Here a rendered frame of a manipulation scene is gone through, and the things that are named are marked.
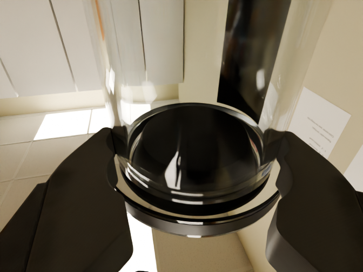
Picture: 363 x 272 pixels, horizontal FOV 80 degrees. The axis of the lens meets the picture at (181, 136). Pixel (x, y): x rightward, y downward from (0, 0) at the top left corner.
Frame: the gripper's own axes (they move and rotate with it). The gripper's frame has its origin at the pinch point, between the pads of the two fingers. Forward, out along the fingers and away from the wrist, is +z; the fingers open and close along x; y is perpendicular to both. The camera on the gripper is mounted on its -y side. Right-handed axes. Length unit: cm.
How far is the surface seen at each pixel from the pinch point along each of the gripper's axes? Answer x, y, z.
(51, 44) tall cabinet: -139, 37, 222
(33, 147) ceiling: -170, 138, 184
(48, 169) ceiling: -136, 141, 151
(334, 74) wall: 45, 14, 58
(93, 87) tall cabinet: -110, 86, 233
